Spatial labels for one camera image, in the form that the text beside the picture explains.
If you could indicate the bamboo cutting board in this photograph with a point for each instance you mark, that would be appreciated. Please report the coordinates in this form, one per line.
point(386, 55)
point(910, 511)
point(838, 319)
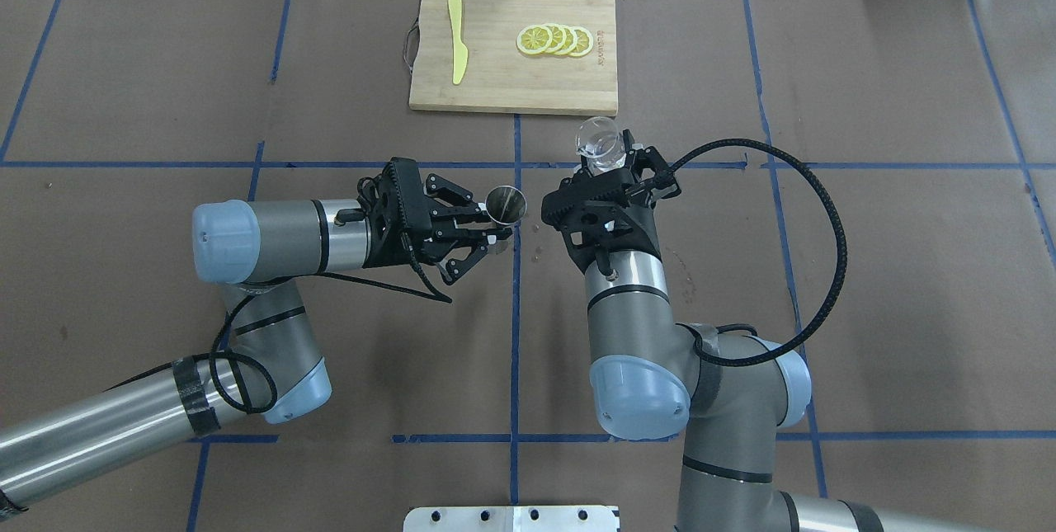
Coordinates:
point(501, 79)

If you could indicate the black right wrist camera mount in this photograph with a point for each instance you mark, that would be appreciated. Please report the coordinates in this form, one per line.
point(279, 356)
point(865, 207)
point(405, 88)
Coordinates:
point(598, 216)

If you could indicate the lemon slice four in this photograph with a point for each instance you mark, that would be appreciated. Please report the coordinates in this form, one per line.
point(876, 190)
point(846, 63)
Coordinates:
point(584, 41)

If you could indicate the steel jigger measuring cup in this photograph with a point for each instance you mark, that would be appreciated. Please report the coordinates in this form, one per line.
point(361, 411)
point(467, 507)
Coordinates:
point(505, 205)

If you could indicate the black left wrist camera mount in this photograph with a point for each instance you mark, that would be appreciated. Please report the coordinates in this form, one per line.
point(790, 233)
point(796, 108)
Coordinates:
point(396, 212)

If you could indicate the yellow plastic knife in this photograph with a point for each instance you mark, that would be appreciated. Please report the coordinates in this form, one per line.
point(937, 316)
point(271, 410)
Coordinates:
point(460, 51)

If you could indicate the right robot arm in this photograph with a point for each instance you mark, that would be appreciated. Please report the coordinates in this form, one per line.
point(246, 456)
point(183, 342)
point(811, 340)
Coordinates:
point(727, 390)

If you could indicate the clear glass shaker cup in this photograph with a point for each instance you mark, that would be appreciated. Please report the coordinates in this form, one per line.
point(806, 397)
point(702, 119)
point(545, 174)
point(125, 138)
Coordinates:
point(599, 137)

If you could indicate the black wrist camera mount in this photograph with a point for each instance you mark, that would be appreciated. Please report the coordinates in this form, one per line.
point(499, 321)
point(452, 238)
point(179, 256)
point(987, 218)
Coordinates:
point(396, 212)
point(598, 216)

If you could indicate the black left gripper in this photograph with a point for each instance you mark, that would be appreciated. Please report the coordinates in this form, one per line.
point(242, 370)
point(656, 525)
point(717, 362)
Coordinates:
point(402, 249)

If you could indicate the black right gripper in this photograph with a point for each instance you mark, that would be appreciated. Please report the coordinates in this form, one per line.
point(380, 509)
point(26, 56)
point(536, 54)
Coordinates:
point(638, 227)

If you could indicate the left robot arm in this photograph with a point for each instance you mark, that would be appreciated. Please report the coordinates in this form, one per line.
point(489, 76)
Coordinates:
point(98, 284)

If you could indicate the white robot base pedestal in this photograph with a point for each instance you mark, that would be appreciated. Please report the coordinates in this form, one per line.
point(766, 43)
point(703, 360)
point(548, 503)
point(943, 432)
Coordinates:
point(514, 518)

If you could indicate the lemon slice one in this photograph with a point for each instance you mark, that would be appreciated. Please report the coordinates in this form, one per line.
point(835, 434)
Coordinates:
point(534, 40)

